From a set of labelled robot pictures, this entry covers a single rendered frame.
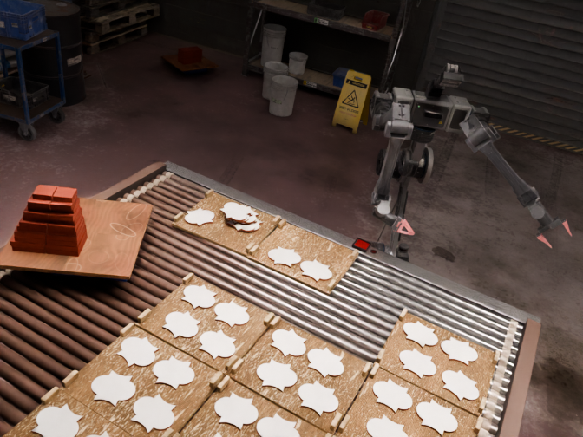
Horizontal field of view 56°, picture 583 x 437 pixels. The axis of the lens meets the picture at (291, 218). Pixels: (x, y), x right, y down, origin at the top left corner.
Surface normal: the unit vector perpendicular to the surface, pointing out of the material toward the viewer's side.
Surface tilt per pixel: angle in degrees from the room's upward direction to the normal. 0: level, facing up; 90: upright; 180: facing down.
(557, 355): 0
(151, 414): 0
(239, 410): 0
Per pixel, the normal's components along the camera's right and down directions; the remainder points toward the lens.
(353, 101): -0.39, 0.23
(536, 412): 0.14, -0.82
